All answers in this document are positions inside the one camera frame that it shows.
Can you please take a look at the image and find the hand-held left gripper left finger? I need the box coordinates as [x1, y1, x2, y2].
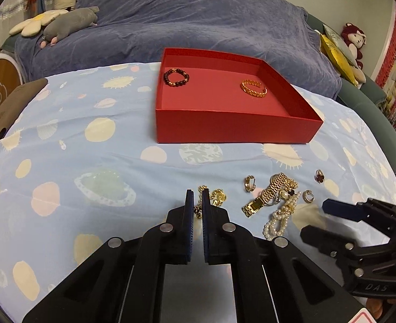
[22, 189, 194, 323]

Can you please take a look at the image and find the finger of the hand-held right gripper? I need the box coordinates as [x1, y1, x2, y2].
[322, 198, 396, 233]
[301, 226, 367, 278]

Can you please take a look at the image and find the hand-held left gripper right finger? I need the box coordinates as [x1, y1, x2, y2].
[201, 188, 370, 323]

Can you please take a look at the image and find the gold black clover necklace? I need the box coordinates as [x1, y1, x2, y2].
[196, 185, 227, 216]

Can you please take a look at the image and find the white pearl bracelet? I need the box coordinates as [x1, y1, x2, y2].
[263, 192, 301, 241]

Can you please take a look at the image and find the gold wrist watch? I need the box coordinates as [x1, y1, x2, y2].
[242, 173, 300, 217]

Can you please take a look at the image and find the red jewelry box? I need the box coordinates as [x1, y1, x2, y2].
[155, 48, 325, 145]

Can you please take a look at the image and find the person's right hand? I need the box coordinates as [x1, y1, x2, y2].
[366, 298, 396, 315]

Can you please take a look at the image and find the blue planet print tablecloth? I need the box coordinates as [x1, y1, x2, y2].
[0, 62, 396, 323]

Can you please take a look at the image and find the beige cushion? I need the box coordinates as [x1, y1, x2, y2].
[349, 65, 367, 85]

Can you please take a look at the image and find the yellow cushion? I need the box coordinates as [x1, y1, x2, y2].
[319, 30, 358, 86]

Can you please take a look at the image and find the silver grey cushion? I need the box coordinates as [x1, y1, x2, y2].
[322, 23, 358, 68]

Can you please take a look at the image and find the red monkey plush toy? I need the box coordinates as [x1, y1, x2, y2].
[340, 22, 367, 71]

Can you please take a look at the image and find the blue-grey sofa blanket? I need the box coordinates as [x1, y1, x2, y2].
[14, 0, 343, 100]

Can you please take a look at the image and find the brown notebook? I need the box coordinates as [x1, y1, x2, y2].
[0, 78, 49, 143]

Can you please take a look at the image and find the grey plush toy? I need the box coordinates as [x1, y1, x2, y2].
[40, 6, 99, 48]

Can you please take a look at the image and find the white yellow flower pillow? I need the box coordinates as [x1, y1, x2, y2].
[9, 8, 69, 37]

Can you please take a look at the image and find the dark bead bracelet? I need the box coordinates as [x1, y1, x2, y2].
[164, 69, 189, 87]

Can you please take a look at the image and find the gold chain bangle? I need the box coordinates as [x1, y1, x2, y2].
[241, 80, 268, 97]

